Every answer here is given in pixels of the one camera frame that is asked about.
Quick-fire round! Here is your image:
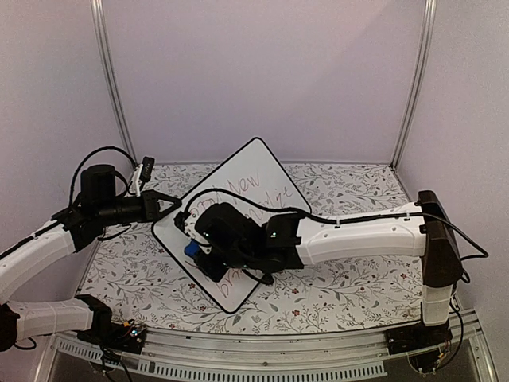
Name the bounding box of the aluminium corner post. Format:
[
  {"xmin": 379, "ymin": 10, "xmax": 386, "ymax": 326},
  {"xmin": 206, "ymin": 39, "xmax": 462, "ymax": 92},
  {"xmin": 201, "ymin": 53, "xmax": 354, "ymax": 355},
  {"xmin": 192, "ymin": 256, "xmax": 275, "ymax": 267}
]
[
  {"xmin": 90, "ymin": 0, "xmax": 137, "ymax": 159},
  {"xmin": 390, "ymin": 0, "xmax": 437, "ymax": 172}
]

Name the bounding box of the floral patterned table mat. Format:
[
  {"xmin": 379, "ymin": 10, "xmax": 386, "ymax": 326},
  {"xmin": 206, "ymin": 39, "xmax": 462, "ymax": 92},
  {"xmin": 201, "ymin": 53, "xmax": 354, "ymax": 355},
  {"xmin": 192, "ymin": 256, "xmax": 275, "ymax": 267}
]
[{"xmin": 79, "ymin": 163, "xmax": 422, "ymax": 335}]

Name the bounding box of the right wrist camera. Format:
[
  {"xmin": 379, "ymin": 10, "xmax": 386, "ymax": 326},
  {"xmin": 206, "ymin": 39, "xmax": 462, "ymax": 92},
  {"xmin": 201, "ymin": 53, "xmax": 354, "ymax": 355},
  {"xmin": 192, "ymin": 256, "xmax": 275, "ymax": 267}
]
[{"xmin": 173, "ymin": 210, "xmax": 212, "ymax": 253}]

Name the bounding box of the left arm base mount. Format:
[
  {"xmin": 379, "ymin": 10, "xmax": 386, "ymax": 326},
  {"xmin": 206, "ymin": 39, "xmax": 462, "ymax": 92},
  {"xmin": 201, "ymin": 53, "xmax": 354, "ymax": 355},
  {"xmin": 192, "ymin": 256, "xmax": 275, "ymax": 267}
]
[{"xmin": 77, "ymin": 319, "xmax": 148, "ymax": 354}]

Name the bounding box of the left aluminium corner post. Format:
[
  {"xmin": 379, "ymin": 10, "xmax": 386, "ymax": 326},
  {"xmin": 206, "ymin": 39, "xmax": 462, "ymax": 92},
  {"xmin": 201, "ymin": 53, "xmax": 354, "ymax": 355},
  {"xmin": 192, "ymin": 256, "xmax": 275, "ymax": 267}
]
[{"xmin": 90, "ymin": 0, "xmax": 137, "ymax": 159}]

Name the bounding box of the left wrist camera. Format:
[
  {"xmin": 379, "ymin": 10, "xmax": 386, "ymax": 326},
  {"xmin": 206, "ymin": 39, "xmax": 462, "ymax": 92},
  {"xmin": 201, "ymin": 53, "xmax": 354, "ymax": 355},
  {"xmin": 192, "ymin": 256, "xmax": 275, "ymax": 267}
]
[{"xmin": 130, "ymin": 156, "xmax": 155, "ymax": 197}]

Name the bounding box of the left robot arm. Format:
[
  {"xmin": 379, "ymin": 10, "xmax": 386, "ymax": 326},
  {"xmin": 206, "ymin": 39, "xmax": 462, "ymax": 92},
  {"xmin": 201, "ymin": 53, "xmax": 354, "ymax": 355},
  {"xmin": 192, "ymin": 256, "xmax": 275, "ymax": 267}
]
[{"xmin": 1, "ymin": 157, "xmax": 182, "ymax": 351}]

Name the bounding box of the right aluminium corner post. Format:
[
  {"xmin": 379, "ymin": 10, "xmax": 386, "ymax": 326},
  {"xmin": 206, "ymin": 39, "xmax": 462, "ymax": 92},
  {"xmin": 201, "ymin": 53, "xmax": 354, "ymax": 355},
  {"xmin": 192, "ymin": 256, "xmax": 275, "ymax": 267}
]
[{"xmin": 390, "ymin": 0, "xmax": 437, "ymax": 172}]

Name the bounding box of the blue whiteboard eraser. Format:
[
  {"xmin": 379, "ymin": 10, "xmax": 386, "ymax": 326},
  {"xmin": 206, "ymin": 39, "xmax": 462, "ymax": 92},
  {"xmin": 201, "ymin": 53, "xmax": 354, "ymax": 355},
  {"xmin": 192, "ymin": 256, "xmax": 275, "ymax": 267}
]
[{"xmin": 184, "ymin": 240, "xmax": 201, "ymax": 259}]

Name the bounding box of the white whiteboard black frame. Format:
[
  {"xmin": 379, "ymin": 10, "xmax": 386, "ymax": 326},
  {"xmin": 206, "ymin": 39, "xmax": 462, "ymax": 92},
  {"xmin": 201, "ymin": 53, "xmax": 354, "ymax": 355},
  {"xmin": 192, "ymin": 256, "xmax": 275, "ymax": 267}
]
[{"xmin": 152, "ymin": 138, "xmax": 311, "ymax": 314}]

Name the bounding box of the front aluminium rail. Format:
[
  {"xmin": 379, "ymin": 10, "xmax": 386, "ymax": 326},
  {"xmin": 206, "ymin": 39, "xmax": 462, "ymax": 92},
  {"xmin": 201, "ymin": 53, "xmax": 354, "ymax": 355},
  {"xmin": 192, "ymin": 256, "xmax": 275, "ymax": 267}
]
[{"xmin": 34, "ymin": 310, "xmax": 501, "ymax": 381}]

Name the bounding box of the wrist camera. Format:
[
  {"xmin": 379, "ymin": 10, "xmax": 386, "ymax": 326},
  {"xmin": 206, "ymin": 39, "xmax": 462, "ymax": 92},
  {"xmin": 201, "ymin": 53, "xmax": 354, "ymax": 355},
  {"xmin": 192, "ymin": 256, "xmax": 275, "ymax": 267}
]
[
  {"xmin": 173, "ymin": 210, "xmax": 212, "ymax": 253},
  {"xmin": 130, "ymin": 156, "xmax": 155, "ymax": 197}
]

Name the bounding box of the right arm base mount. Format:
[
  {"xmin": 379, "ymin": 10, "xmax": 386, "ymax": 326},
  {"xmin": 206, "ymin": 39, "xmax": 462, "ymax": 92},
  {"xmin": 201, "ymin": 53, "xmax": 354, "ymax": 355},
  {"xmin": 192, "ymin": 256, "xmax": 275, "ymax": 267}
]
[{"xmin": 384, "ymin": 320, "xmax": 453, "ymax": 374}]

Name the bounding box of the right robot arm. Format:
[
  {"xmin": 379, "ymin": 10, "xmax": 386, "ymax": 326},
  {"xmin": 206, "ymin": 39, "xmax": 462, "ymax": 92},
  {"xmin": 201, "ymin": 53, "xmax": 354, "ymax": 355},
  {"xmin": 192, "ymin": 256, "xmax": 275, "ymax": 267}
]
[{"xmin": 173, "ymin": 190, "xmax": 488, "ymax": 347}]

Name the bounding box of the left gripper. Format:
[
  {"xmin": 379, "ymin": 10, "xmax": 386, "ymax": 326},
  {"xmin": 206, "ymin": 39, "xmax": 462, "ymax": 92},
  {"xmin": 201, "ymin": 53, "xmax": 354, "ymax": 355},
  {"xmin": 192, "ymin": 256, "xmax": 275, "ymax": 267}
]
[{"xmin": 97, "ymin": 189, "xmax": 182, "ymax": 227}]

